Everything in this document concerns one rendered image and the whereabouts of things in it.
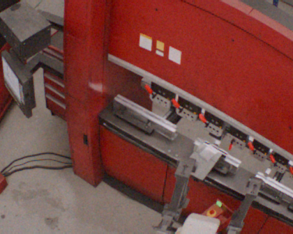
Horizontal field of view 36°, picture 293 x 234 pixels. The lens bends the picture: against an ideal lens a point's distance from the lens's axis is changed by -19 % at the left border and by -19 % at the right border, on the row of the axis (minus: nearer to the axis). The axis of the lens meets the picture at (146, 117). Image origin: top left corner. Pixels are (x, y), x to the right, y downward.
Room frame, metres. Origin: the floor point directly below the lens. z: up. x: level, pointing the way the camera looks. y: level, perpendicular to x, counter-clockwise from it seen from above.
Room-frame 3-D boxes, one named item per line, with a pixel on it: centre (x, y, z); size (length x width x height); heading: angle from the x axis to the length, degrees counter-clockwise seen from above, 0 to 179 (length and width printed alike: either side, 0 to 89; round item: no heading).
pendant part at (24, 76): (2.32, 0.92, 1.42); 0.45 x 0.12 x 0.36; 44
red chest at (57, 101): (3.29, 0.64, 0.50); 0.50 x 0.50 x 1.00; 59
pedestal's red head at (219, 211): (1.74, -0.55, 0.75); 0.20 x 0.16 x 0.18; 45
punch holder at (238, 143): (2.12, -0.61, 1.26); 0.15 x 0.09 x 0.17; 59
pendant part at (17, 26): (2.42, 0.89, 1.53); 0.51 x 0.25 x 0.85; 44
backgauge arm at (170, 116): (2.77, -0.27, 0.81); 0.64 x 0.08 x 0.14; 149
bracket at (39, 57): (2.65, 0.79, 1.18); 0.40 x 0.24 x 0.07; 59
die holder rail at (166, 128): (2.50, 0.01, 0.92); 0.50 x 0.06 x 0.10; 59
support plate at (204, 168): (2.08, -0.38, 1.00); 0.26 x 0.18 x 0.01; 149
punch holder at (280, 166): (1.91, -0.95, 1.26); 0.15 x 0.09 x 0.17; 59
